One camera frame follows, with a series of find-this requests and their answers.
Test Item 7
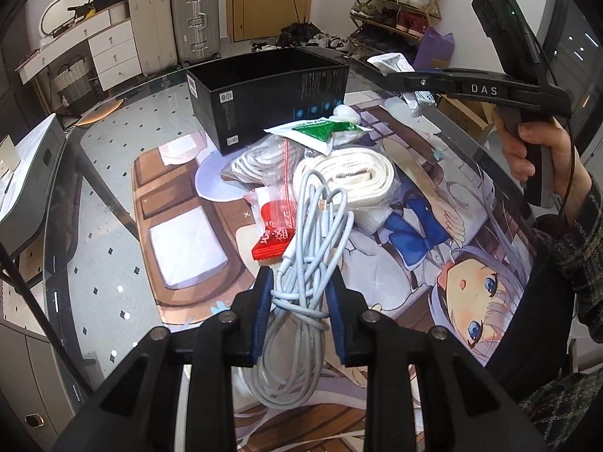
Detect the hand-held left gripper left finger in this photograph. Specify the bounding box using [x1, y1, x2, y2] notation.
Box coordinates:
[52, 266, 275, 452]

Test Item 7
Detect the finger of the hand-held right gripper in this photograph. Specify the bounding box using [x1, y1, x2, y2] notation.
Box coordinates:
[360, 59, 454, 101]

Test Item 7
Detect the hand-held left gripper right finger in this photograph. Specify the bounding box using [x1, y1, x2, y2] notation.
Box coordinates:
[327, 273, 549, 452]

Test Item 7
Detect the white plastic packet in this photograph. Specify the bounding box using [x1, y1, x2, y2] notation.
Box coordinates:
[366, 53, 436, 118]

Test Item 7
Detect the white cable bundle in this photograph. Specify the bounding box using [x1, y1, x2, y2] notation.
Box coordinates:
[236, 169, 355, 408]

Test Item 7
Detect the clear bag with white strap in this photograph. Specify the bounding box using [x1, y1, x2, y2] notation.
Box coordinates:
[294, 148, 402, 236]

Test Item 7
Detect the zip bag with white rope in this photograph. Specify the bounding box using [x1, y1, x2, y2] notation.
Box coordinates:
[221, 137, 307, 227]

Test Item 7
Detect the black cardboard box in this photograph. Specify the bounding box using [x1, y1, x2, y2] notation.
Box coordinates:
[186, 47, 350, 156]

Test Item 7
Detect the person's right forearm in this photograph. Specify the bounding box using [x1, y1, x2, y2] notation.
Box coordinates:
[546, 169, 603, 304]

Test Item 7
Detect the person's right hand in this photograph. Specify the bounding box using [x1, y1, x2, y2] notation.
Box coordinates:
[494, 121, 592, 199]

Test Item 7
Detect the purple bag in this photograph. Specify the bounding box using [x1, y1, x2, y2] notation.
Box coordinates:
[413, 27, 456, 75]

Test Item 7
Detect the brown cardboard box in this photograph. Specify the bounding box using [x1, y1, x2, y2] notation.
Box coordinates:
[436, 59, 496, 143]

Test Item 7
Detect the red packet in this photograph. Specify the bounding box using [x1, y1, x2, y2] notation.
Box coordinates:
[245, 186, 300, 263]

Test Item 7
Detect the wooden shoe rack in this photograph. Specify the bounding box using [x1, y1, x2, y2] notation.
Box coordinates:
[349, 0, 447, 57]

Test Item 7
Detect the pile of shoes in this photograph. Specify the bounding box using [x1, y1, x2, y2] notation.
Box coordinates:
[249, 31, 353, 53]

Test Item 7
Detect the green white medicine packet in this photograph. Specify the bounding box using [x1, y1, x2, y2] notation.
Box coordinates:
[264, 120, 373, 154]

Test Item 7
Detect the black umbrella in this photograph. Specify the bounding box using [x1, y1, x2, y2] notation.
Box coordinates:
[277, 0, 322, 49]

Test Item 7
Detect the printed cartoon mat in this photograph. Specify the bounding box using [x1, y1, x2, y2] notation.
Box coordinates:
[132, 89, 538, 452]

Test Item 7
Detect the wooden door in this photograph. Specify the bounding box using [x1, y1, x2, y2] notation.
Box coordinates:
[226, 0, 317, 43]

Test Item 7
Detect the white paper sheet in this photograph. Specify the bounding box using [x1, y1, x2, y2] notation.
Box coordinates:
[158, 134, 207, 166]

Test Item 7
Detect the person's dark plaid clothing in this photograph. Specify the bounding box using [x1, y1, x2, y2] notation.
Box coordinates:
[485, 214, 603, 452]

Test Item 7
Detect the silver suitcase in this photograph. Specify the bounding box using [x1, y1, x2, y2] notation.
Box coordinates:
[170, 0, 222, 67]

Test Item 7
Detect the grey cabinet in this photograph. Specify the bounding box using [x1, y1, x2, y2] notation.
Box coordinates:
[0, 313, 84, 452]

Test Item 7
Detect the beige suitcase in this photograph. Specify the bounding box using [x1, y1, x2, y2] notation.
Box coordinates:
[128, 0, 178, 76]

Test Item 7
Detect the wicker basket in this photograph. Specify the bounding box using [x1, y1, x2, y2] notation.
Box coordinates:
[49, 58, 98, 105]

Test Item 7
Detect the white dresser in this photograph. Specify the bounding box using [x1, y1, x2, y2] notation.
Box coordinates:
[14, 7, 142, 96]

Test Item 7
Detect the oval mirror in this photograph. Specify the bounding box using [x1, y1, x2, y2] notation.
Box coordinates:
[40, 0, 107, 39]

